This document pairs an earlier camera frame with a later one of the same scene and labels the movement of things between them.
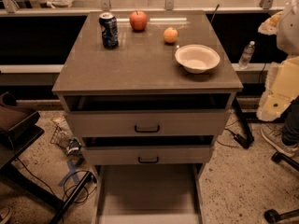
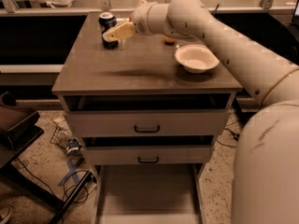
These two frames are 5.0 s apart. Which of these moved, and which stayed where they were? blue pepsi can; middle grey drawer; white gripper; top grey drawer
Moved: white gripper
Stayed: blue pepsi can; middle grey drawer; top grey drawer
